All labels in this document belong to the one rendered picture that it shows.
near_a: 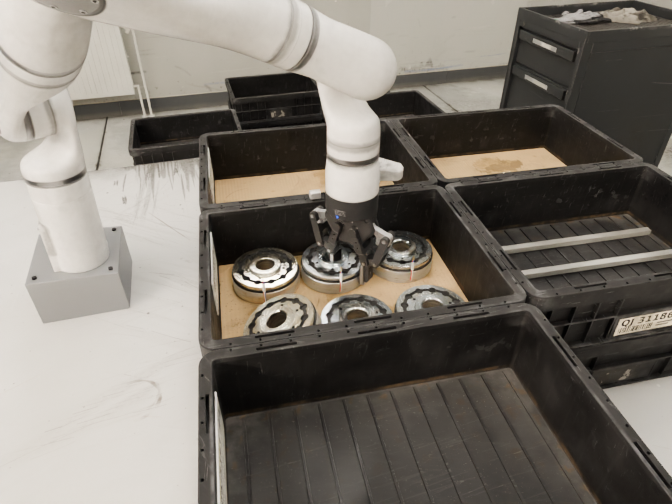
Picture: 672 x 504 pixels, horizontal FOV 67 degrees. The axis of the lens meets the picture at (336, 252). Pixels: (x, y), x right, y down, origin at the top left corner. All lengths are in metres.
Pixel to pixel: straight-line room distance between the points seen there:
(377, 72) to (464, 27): 3.80
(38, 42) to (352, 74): 0.32
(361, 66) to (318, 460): 0.44
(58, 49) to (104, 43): 3.11
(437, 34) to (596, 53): 2.20
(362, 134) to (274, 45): 0.16
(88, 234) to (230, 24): 0.54
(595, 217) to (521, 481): 0.60
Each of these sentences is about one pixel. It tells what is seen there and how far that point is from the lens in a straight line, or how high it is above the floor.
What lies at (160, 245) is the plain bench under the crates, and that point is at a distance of 1.17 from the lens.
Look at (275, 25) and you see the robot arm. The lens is 0.54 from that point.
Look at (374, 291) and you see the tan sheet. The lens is 0.79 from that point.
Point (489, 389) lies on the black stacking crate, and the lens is 0.68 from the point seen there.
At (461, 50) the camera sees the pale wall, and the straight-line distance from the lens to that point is 4.43.
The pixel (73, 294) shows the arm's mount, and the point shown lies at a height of 0.75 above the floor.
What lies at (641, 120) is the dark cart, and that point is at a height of 0.52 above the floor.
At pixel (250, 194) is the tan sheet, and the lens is 1.04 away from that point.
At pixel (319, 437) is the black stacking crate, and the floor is 0.83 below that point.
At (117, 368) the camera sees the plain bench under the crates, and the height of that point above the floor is 0.70.
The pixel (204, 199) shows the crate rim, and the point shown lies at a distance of 0.84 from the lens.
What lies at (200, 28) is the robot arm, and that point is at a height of 1.24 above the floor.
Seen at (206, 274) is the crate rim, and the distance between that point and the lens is 0.68.
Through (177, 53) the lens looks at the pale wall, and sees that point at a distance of 3.86.
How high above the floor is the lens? 1.34
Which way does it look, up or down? 36 degrees down
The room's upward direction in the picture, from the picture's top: straight up
